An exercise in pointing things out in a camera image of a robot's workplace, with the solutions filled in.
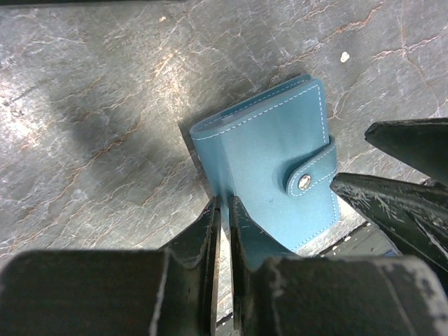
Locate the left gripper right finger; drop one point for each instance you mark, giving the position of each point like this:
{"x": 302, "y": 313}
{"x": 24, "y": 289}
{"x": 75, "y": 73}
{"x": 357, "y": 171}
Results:
{"x": 276, "y": 292}

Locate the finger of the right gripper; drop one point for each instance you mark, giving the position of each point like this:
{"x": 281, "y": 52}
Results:
{"x": 419, "y": 143}
{"x": 413, "y": 216}

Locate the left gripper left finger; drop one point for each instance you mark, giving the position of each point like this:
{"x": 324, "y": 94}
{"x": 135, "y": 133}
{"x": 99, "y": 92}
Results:
{"x": 171, "y": 290}

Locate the teal leather card holder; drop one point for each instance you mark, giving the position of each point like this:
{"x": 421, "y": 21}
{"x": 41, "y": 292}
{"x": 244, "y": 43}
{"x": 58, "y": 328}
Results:
{"x": 274, "y": 152}

